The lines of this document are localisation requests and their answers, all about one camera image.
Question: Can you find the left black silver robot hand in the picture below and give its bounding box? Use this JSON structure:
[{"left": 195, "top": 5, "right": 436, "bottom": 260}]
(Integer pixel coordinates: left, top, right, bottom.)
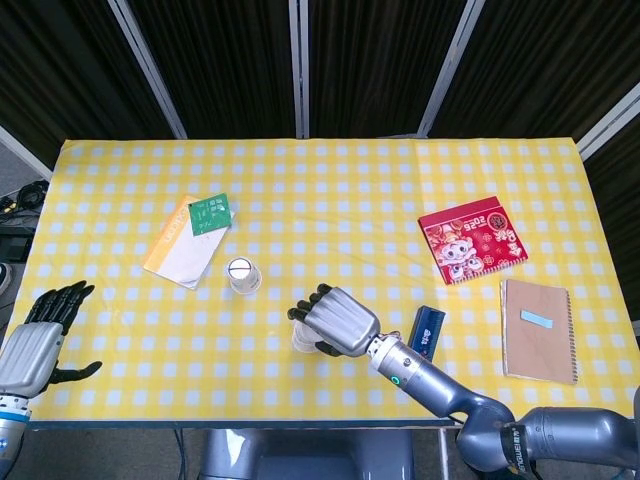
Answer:
[{"left": 0, "top": 279, "right": 104, "bottom": 399}]

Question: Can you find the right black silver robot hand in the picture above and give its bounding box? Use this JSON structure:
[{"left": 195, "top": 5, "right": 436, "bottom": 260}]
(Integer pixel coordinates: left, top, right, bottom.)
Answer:
[{"left": 287, "top": 282, "right": 378, "bottom": 359}]

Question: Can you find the white paper cup black line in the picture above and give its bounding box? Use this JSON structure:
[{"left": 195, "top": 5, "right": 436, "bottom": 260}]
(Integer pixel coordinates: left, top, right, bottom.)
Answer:
[{"left": 224, "top": 255, "right": 263, "bottom": 295}]

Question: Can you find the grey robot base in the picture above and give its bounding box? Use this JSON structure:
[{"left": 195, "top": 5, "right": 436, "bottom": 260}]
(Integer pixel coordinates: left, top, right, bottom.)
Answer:
[{"left": 199, "top": 428, "right": 416, "bottom": 480}]

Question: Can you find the blue rectangular box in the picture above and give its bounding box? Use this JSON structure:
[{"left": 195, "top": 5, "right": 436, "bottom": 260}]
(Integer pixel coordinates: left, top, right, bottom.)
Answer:
[{"left": 407, "top": 305, "right": 447, "bottom": 364}]

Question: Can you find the black floor box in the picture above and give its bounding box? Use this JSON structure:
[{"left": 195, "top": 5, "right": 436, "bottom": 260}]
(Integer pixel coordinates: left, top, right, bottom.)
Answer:
[{"left": 0, "top": 232, "right": 32, "bottom": 262}]

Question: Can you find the yellow white checkered tablecloth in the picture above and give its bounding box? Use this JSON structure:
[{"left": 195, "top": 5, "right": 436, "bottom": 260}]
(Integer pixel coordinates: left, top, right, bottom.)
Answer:
[{"left": 0, "top": 138, "right": 640, "bottom": 427}]

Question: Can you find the red cartoon calendar notebook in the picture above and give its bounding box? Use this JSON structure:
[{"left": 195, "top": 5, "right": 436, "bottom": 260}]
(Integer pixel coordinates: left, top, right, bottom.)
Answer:
[{"left": 417, "top": 195, "right": 531, "bottom": 286}]

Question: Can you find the grey table leg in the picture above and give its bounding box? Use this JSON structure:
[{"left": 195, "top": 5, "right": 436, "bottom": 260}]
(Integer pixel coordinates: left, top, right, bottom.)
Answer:
[{"left": 436, "top": 425, "right": 450, "bottom": 480}]

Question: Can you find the green card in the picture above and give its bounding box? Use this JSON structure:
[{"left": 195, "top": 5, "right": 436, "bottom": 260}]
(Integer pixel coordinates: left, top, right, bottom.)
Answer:
[{"left": 187, "top": 192, "right": 235, "bottom": 237}]

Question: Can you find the yellow white booklet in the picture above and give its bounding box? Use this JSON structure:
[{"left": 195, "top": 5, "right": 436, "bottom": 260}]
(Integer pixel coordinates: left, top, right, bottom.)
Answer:
[{"left": 142, "top": 194, "right": 236, "bottom": 291}]

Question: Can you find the brown spiral notebook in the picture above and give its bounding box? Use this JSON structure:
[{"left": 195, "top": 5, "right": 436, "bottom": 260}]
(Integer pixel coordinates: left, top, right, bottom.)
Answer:
[{"left": 499, "top": 278, "right": 580, "bottom": 387}]

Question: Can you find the dark partition panel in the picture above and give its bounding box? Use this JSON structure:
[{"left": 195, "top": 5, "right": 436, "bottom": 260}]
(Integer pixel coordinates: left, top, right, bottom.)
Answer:
[
  {"left": 0, "top": 0, "right": 174, "bottom": 169},
  {"left": 583, "top": 127, "right": 640, "bottom": 324},
  {"left": 127, "top": 0, "right": 297, "bottom": 140},
  {"left": 429, "top": 0, "right": 640, "bottom": 146},
  {"left": 307, "top": 0, "right": 472, "bottom": 139}
]

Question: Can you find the black cable bundle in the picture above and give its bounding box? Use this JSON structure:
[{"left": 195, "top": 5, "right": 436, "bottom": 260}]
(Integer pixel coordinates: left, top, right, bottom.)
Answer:
[{"left": 0, "top": 179, "right": 50, "bottom": 217}]

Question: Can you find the dark cable under table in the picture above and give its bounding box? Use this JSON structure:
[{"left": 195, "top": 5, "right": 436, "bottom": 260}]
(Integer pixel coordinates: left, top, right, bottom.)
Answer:
[{"left": 171, "top": 428, "right": 190, "bottom": 480}]

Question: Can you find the grey partition post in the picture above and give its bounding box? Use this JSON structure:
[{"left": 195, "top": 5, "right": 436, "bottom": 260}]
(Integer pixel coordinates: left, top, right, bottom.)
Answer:
[
  {"left": 106, "top": 0, "right": 189, "bottom": 140},
  {"left": 0, "top": 124, "right": 54, "bottom": 182},
  {"left": 287, "top": 0, "right": 311, "bottom": 140},
  {"left": 416, "top": 0, "right": 487, "bottom": 139},
  {"left": 576, "top": 82, "right": 640, "bottom": 161}
]

